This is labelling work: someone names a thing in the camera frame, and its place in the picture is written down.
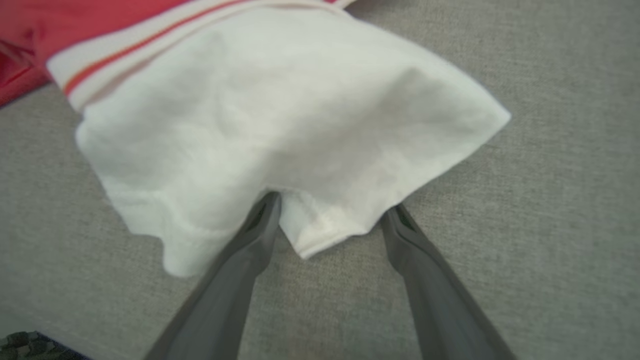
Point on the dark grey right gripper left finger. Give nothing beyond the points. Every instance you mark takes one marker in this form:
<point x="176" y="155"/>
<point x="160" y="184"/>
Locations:
<point x="220" y="300"/>

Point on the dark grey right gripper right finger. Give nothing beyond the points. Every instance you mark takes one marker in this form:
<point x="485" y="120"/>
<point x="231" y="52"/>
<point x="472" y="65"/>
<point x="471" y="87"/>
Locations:
<point x="440" y="300"/>

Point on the red jersey with white trim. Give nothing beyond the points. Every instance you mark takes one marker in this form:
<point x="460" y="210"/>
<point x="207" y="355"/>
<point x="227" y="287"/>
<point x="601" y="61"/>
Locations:
<point x="280" y="110"/>

